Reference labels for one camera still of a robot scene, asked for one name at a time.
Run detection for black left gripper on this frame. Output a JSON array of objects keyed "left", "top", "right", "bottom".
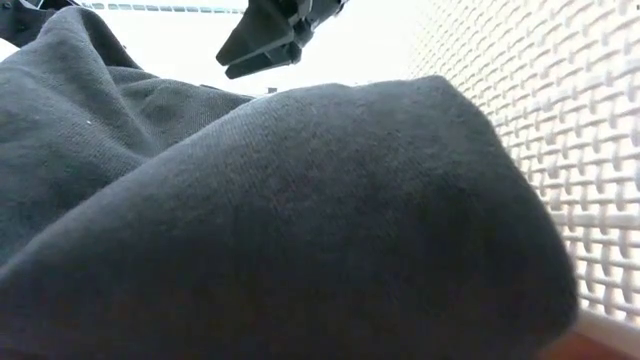
[{"left": 0, "top": 0, "right": 77, "bottom": 49}]

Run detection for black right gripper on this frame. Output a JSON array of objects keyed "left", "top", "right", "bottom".
[{"left": 215, "top": 0, "right": 349, "bottom": 80}]

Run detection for dark grey coarse-weave garment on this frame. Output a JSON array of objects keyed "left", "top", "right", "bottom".
[{"left": 0, "top": 5, "right": 254, "bottom": 264}]

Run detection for dark grey smooth garment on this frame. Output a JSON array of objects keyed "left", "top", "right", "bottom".
[{"left": 0, "top": 74, "right": 580, "bottom": 360}]

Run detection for white basket holding white clothes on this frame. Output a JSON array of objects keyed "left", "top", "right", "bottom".
[{"left": 407, "top": 0, "right": 640, "bottom": 357}]

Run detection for grey segmented background rail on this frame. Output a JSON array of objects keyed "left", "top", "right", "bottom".
[{"left": 79, "top": 2, "right": 247, "bottom": 15}]

